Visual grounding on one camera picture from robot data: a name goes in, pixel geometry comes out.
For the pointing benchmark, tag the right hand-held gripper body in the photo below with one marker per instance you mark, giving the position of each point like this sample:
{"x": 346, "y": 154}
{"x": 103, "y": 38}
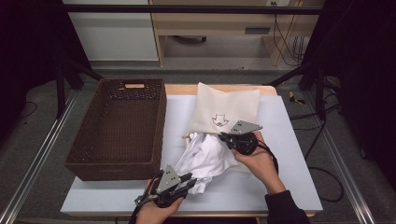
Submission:
{"x": 244, "y": 141}

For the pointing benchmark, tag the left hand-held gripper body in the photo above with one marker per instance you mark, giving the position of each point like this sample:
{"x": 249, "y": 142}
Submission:
{"x": 168, "y": 182}

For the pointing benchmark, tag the white garment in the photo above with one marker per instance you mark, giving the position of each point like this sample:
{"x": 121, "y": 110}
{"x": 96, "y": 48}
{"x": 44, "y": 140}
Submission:
{"x": 205, "y": 158}

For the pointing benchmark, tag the brown woven basket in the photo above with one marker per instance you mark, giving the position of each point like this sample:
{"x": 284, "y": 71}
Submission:
{"x": 118, "y": 130}

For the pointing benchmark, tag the person's right hand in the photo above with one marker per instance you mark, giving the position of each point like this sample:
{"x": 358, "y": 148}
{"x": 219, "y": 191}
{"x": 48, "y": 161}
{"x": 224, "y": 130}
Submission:
{"x": 261, "y": 168}

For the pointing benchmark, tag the person's left hand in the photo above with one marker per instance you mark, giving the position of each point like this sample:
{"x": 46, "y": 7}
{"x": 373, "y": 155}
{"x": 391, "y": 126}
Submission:
{"x": 155, "y": 214}

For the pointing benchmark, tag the light grey table mat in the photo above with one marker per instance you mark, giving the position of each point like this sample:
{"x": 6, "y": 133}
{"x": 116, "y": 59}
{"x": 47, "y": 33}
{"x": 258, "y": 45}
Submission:
{"x": 230, "y": 199}

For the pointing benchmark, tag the yellow and black tool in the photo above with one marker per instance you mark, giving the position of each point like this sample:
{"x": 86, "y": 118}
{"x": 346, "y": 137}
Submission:
{"x": 294, "y": 99}

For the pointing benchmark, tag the black metal stand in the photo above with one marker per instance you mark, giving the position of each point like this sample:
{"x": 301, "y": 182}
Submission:
{"x": 320, "y": 93}
{"x": 60, "y": 90}

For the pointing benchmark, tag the light wooden desk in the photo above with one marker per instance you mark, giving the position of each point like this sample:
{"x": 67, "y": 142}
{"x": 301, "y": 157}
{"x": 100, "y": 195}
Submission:
{"x": 214, "y": 23}

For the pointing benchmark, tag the dark curtain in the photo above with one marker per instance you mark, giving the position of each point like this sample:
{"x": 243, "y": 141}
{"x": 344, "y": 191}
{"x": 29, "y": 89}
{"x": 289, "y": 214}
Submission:
{"x": 25, "y": 46}
{"x": 367, "y": 77}

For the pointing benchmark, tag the white cabinet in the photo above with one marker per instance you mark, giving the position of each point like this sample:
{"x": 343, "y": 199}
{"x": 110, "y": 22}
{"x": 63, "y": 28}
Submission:
{"x": 115, "y": 34}

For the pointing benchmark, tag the aluminium rail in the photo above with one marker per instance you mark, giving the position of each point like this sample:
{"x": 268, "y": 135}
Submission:
{"x": 34, "y": 168}
{"x": 342, "y": 168}

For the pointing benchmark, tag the black horizontal frame bar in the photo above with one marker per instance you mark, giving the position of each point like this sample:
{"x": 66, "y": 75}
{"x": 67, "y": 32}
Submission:
{"x": 186, "y": 9}

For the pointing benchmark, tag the white wall socket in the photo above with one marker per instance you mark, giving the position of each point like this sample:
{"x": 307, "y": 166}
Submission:
{"x": 278, "y": 2}

